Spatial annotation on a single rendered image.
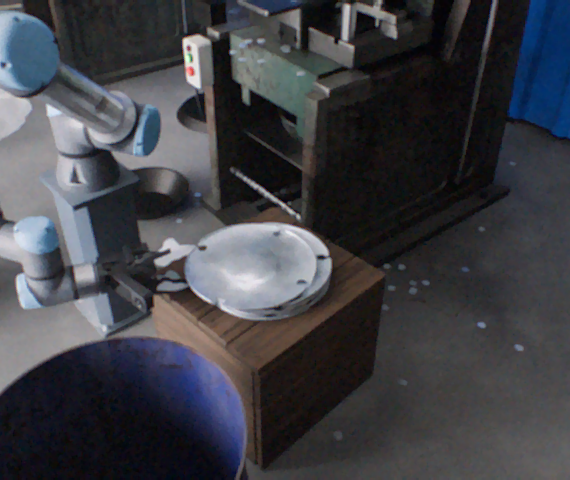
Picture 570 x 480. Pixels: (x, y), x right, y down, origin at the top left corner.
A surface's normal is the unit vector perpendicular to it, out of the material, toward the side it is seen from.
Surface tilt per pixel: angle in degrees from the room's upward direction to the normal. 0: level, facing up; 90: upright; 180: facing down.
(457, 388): 0
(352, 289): 0
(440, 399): 0
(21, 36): 86
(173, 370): 88
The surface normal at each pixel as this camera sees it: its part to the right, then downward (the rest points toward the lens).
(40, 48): 0.89, 0.20
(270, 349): 0.00, -0.79
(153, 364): -0.17, 0.58
